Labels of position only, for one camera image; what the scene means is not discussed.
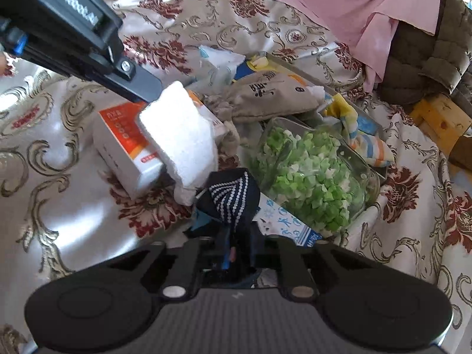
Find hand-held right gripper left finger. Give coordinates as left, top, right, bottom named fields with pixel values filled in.
left=106, top=229, right=231, bottom=300

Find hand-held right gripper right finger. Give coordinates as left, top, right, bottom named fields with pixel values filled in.
left=249, top=229, right=370, bottom=301

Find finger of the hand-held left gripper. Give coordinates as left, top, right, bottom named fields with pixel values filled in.
left=105, top=49, right=163, bottom=104

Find black sock white dots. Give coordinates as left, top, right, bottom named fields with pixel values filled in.
left=195, top=167, right=261, bottom=238

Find white blue printed tissue packet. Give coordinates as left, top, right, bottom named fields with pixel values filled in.
left=254, top=196, right=322, bottom=248

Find orange and white box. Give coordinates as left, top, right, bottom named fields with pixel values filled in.
left=91, top=90, right=226, bottom=199

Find glass jar green paper stars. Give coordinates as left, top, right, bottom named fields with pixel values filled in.
left=245, top=116, right=381, bottom=239

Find beige printed cloth pouch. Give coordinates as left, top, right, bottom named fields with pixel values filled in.
left=204, top=71, right=322, bottom=149

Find yellow blue orange striped sock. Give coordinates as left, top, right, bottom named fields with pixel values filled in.
left=324, top=94, right=394, bottom=171

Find pink cloth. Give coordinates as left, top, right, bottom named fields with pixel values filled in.
left=147, top=0, right=444, bottom=86

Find yellow wooden stool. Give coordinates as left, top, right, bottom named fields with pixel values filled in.
left=409, top=94, right=472, bottom=156

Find olive quilted jacket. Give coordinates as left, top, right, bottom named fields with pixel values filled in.
left=379, top=0, right=472, bottom=106

